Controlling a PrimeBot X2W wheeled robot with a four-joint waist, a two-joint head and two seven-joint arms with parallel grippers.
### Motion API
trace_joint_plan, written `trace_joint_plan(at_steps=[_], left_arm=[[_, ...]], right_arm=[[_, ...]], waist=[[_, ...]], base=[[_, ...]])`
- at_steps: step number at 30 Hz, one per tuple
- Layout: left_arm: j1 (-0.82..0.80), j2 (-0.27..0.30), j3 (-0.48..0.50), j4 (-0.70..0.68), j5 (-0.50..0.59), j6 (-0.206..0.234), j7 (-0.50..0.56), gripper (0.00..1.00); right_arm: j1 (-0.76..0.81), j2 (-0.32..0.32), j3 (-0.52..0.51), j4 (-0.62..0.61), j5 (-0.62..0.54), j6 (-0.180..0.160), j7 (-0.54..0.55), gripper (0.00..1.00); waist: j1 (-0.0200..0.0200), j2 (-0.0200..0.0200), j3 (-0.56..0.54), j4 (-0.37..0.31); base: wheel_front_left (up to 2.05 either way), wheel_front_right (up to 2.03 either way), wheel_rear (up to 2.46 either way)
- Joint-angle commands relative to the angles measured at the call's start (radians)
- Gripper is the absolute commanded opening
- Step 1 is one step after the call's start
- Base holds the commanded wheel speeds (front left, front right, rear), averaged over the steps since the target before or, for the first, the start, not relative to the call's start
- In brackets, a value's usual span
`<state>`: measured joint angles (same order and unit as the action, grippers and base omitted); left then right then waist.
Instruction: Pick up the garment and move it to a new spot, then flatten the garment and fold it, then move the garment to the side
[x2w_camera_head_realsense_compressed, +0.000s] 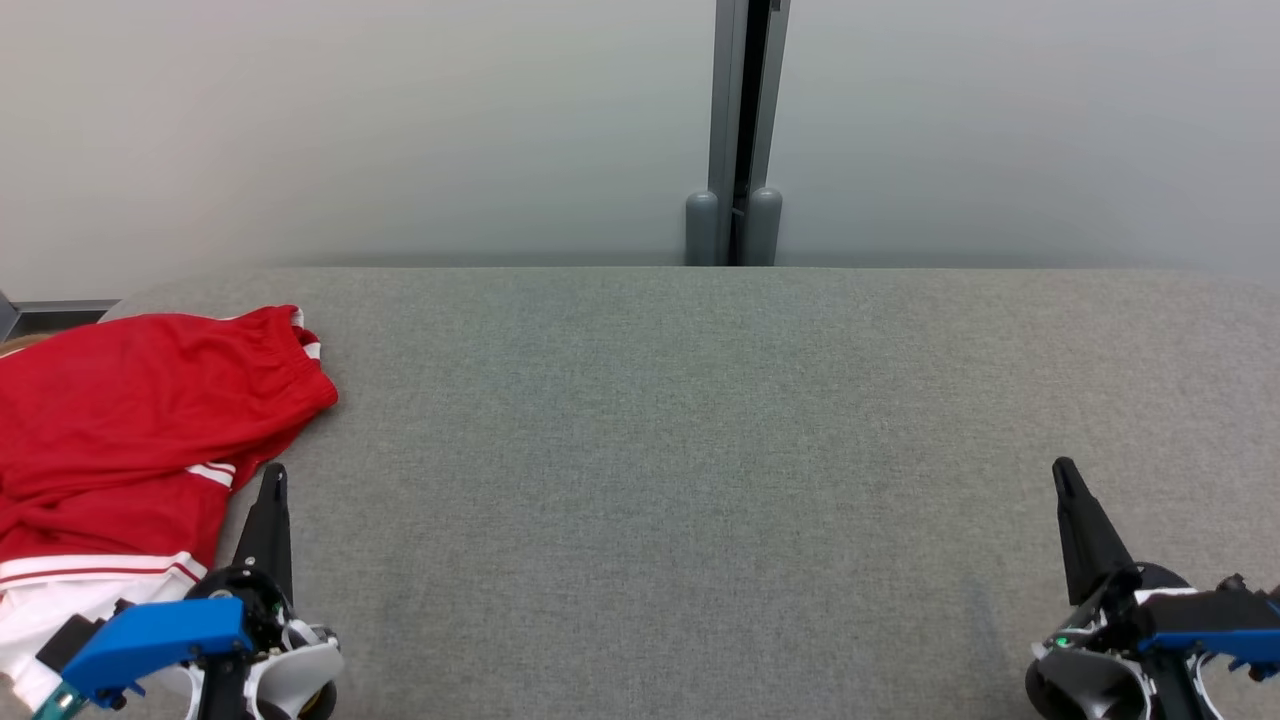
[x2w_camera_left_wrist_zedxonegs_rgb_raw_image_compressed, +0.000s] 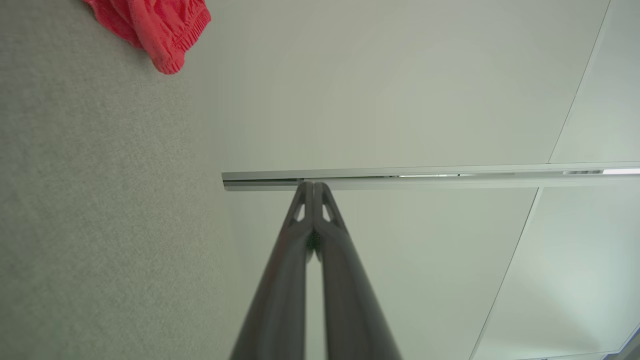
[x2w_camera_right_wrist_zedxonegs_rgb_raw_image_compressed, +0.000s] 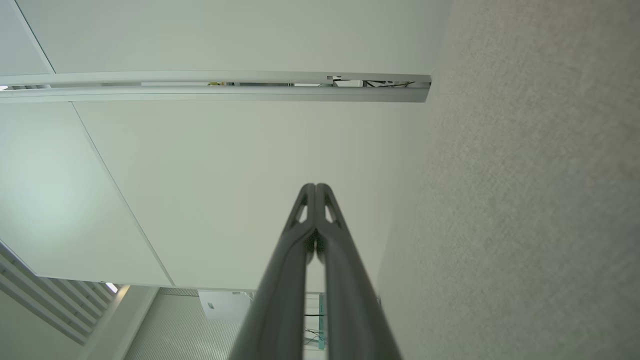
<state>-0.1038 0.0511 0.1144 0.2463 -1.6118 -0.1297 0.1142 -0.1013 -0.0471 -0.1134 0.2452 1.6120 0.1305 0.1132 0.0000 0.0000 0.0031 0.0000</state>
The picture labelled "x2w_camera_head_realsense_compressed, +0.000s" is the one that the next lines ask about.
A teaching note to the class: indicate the grey partition base rail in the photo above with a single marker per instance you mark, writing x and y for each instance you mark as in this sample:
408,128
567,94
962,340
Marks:
60,310

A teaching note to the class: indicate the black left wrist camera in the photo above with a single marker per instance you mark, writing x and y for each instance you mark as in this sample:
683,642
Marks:
70,640

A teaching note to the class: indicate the red shorts with white stripe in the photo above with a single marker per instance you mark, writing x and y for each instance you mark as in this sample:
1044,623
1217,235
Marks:
150,400

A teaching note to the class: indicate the red and white basketball jersey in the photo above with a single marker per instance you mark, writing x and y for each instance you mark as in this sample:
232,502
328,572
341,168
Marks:
90,530

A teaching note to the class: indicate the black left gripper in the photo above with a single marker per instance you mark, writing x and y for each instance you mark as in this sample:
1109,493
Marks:
265,605

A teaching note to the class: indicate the grey metal partition post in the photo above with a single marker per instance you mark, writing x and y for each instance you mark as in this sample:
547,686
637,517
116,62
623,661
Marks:
725,120

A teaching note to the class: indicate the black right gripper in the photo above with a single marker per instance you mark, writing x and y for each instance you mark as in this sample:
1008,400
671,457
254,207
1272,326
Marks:
1120,610

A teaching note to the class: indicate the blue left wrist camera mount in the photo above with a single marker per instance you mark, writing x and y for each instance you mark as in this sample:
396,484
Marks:
160,635

